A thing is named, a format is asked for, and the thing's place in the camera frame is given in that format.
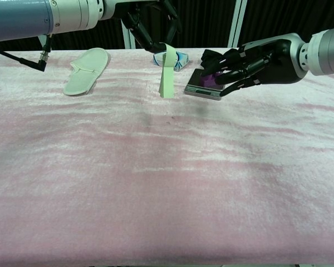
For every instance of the pink fuzzy table cloth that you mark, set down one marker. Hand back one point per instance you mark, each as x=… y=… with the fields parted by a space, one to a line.
x=167 y=194

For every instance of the purple toy building block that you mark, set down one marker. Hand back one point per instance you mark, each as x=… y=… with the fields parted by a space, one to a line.
x=207 y=82

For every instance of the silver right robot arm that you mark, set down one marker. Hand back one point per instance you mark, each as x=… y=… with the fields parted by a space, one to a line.
x=325 y=50

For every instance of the light green paper strip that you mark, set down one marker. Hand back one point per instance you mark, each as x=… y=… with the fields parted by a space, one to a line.
x=167 y=83

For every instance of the white slanted frame post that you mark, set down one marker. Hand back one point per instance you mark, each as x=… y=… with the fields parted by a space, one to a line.
x=46 y=44

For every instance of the silver digital kitchen scale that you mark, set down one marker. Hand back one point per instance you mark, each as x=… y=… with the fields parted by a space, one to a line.
x=200 y=91

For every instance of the white upright frame post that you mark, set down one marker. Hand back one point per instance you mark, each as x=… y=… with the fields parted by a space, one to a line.
x=236 y=23
x=129 y=39

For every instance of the blue white soap box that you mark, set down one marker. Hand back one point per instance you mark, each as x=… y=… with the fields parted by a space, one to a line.
x=182 y=61

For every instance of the white disposable slipper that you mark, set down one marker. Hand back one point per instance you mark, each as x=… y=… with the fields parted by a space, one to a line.
x=85 y=72

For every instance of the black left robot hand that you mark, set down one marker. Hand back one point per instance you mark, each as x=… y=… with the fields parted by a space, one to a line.
x=144 y=33

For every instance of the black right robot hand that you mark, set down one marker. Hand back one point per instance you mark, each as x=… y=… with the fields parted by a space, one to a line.
x=272 y=64

